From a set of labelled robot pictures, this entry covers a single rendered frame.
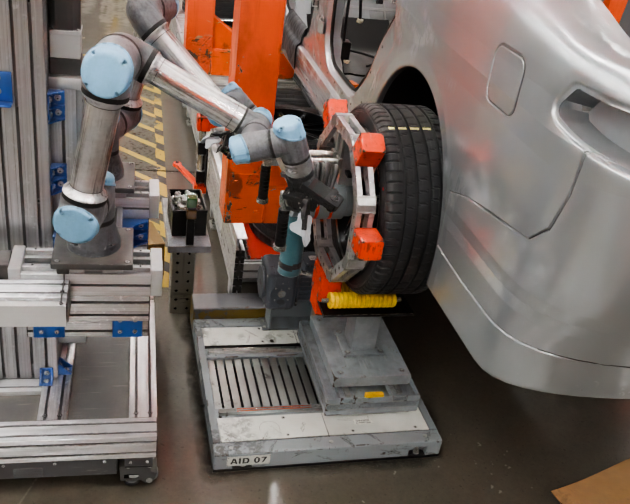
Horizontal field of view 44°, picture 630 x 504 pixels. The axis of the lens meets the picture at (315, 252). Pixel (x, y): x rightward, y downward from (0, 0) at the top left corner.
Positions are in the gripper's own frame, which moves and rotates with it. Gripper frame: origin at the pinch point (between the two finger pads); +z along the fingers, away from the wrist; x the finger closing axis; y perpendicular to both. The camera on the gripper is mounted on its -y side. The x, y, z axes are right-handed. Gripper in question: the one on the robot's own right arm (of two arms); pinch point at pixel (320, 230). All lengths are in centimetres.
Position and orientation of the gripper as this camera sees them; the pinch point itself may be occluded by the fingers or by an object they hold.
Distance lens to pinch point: 214.2
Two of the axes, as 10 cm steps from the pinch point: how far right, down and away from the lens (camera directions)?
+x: -4.7, 6.5, -5.9
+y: -8.6, -2.0, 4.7
